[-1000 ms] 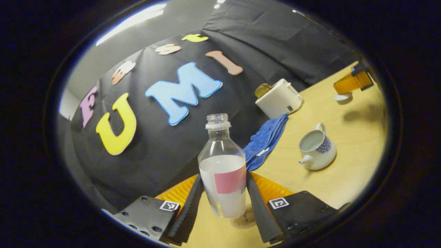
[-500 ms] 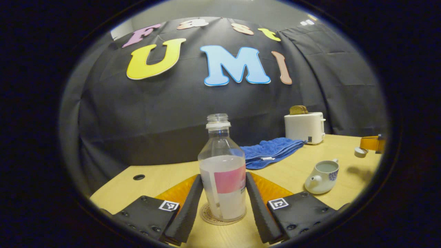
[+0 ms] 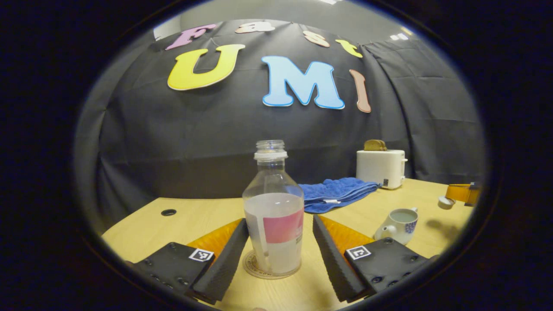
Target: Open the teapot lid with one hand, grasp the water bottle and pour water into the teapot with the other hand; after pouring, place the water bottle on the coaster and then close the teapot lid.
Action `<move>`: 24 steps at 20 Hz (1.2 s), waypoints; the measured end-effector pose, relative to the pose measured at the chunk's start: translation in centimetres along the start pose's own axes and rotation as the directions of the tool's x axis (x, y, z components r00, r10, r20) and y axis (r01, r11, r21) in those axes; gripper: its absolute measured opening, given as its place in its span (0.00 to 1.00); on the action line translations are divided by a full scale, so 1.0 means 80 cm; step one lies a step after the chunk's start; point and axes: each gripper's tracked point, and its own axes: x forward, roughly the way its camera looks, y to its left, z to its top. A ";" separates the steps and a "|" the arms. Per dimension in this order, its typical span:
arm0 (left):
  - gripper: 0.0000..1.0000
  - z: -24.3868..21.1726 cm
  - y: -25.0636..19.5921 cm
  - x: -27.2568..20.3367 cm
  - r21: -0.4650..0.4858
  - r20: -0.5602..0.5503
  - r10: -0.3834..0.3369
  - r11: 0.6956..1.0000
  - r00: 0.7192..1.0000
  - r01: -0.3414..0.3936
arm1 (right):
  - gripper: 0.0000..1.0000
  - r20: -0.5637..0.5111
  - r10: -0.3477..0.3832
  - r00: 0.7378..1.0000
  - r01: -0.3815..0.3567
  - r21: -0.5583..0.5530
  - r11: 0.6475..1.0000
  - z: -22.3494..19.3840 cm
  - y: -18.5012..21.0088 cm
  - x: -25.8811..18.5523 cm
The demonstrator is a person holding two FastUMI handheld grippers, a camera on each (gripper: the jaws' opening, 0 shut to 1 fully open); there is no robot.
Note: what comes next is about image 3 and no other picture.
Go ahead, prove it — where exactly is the round brown coaster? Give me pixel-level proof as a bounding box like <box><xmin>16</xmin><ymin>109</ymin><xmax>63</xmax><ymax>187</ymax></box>
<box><xmin>242</xmin><ymin>248</ymin><xmax>303</xmax><ymax>280</ymax></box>

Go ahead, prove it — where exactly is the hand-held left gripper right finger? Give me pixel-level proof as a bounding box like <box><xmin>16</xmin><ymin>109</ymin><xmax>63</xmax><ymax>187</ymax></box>
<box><xmin>312</xmin><ymin>215</ymin><xmax>439</xmax><ymax>303</ymax></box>

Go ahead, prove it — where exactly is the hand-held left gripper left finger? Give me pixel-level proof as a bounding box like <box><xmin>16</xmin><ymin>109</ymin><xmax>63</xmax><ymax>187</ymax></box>
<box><xmin>125</xmin><ymin>218</ymin><xmax>250</xmax><ymax>305</ymax></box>

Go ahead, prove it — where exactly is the clear water bottle pink label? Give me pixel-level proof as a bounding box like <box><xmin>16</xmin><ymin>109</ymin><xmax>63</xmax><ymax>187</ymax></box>
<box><xmin>242</xmin><ymin>140</ymin><xmax>305</xmax><ymax>277</ymax></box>

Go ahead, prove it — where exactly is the white blue patterned teacup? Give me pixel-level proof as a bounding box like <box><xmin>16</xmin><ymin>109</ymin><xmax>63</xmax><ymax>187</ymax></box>
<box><xmin>373</xmin><ymin>207</ymin><xmax>419</xmax><ymax>246</ymax></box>

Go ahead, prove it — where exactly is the blue folded towel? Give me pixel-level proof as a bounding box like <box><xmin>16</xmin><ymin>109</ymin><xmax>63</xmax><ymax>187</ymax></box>
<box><xmin>298</xmin><ymin>177</ymin><xmax>381</xmax><ymax>214</ymax></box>

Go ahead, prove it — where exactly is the black backdrop cloth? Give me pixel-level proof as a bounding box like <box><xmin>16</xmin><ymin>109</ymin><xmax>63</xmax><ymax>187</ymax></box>
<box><xmin>76</xmin><ymin>19</ymin><xmax>486</xmax><ymax>234</ymax></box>

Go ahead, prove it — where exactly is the white toaster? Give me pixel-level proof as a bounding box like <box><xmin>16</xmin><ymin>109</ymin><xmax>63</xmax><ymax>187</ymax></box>
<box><xmin>356</xmin><ymin>149</ymin><xmax>408</xmax><ymax>190</ymax></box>

